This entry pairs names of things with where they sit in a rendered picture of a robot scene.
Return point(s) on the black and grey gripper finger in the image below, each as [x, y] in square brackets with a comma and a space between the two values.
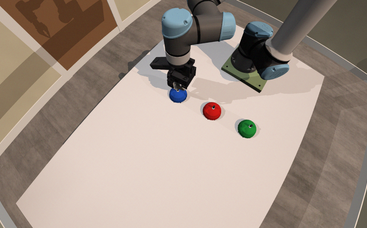
[174, 85]

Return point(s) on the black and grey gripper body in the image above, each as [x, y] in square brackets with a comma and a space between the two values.
[183, 74]

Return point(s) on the red dome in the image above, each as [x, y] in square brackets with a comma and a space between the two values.
[212, 111]

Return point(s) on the blue dome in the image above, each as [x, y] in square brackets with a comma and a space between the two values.
[177, 96]

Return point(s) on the green dome bell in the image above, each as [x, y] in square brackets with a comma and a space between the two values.
[247, 128]

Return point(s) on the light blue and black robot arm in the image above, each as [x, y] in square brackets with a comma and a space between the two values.
[256, 51]

